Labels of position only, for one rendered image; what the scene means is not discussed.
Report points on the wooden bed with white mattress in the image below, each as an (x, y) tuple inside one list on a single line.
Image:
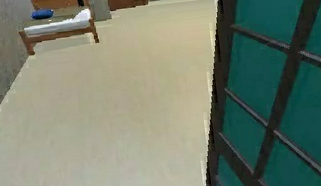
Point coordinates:
[(57, 27)]

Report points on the teal glass panelled door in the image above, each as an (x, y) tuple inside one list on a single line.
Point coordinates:
[(290, 99)]

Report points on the small black object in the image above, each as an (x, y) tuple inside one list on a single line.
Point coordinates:
[(80, 2)]

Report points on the blue pillow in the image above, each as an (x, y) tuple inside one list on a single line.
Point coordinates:
[(42, 14)]

